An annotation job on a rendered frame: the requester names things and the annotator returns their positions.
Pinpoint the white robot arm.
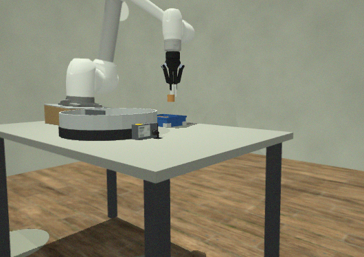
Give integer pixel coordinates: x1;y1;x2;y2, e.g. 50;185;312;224
58;0;195;107

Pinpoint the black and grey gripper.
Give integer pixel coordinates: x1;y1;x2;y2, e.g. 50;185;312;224
161;51;185;97

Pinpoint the blue crate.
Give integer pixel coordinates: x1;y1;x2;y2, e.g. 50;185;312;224
157;114;187;128

